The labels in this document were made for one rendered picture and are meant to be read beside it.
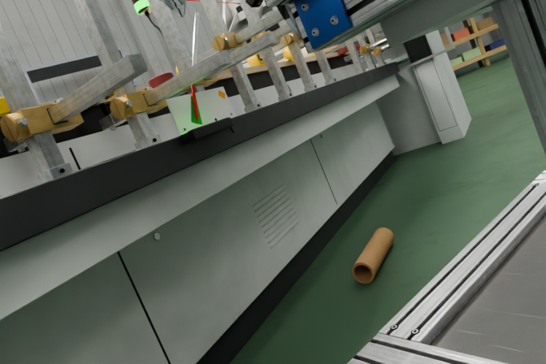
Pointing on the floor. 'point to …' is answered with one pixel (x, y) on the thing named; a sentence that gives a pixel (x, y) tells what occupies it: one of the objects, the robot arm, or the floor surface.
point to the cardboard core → (373, 256)
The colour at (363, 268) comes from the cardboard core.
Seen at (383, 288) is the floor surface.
